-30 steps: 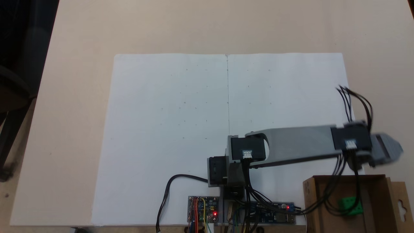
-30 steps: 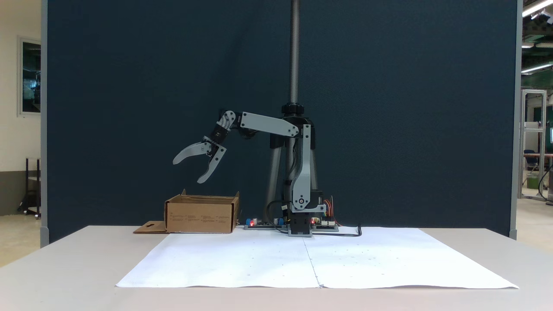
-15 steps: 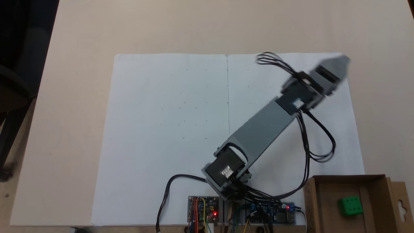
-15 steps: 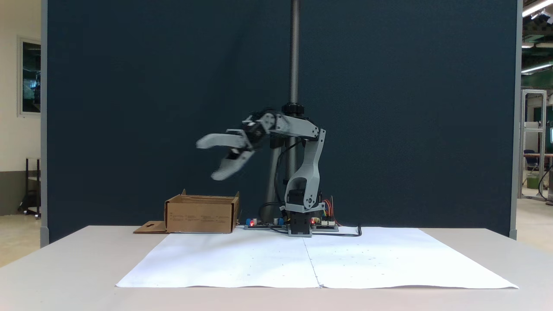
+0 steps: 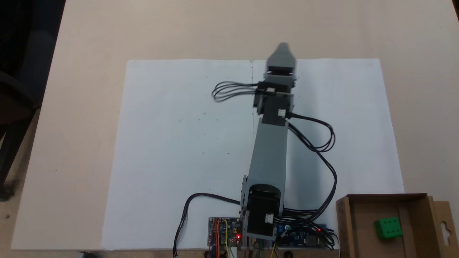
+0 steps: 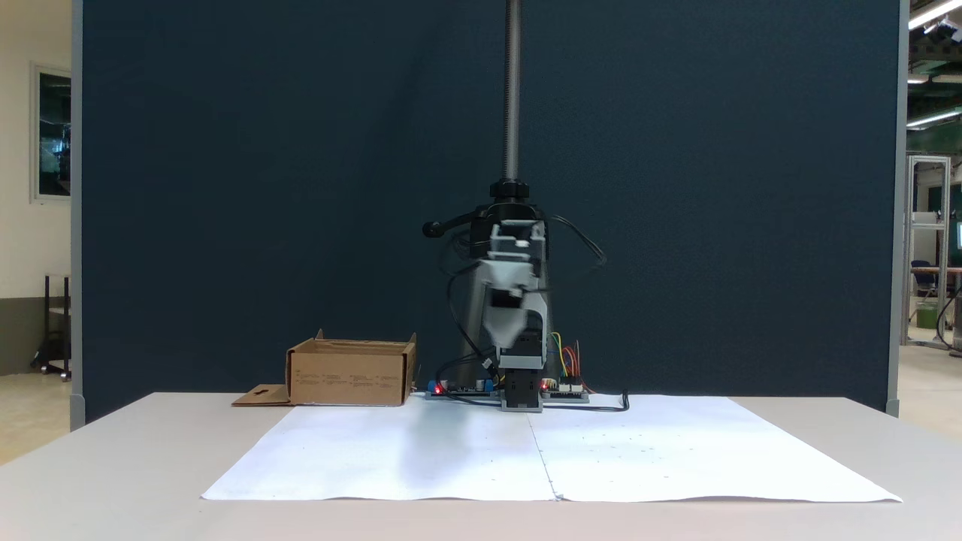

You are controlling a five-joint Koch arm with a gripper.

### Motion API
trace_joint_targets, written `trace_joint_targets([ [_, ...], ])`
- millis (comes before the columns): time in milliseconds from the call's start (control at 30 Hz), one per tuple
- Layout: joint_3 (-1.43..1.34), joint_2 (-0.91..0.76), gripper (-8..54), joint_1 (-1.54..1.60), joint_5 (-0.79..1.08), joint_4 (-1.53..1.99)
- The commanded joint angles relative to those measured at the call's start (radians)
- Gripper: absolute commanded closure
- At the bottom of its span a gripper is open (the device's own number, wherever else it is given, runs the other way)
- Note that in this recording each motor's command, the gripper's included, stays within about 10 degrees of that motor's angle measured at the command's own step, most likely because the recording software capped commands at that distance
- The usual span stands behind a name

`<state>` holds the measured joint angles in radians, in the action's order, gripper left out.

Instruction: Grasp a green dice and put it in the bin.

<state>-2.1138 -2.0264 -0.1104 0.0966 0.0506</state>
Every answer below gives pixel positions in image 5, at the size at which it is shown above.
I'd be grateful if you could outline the blue circuit board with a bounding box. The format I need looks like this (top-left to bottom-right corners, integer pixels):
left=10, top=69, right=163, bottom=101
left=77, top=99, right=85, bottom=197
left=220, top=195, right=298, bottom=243
left=275, top=223, right=328, bottom=248

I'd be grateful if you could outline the black power cable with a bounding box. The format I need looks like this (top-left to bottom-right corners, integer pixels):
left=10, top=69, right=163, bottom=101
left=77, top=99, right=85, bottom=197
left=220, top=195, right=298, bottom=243
left=173, top=193, right=241, bottom=258

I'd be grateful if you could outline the white paper sheet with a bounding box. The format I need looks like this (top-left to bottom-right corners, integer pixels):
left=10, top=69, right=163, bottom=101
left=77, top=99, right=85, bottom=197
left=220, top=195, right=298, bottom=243
left=251, top=58, right=405, bottom=250
left=101, top=59, right=256, bottom=250

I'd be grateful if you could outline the green die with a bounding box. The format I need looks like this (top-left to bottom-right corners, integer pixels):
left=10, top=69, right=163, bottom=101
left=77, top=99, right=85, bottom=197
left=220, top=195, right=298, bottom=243
left=374, top=216, right=403, bottom=240

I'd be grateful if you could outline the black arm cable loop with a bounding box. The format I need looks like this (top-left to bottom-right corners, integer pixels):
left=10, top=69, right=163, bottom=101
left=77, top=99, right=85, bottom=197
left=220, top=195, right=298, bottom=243
left=286, top=113, right=338, bottom=217

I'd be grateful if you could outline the circuit board with coloured wires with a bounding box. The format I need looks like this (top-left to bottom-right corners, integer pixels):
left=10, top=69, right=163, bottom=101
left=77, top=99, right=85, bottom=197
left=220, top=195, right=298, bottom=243
left=208, top=216, right=243, bottom=248

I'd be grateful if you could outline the black cable bundle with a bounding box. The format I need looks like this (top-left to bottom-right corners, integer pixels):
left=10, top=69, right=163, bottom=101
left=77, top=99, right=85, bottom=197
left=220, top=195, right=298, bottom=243
left=276, top=208, right=340, bottom=250

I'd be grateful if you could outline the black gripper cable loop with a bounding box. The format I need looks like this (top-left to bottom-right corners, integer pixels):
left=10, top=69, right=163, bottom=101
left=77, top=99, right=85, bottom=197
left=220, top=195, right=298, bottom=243
left=211, top=81, right=260, bottom=104

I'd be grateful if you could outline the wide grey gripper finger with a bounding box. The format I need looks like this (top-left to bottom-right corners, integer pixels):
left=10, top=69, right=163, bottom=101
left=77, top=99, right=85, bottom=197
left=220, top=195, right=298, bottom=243
left=266, top=42, right=298, bottom=69

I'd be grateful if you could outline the yellow wire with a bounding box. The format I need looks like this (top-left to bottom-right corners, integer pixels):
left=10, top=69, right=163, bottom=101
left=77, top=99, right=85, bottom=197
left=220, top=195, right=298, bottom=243
left=222, top=219, right=236, bottom=258

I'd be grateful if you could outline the brown cardboard box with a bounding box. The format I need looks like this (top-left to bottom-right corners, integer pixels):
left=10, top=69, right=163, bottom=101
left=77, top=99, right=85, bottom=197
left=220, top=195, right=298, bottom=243
left=336, top=193, right=459, bottom=258

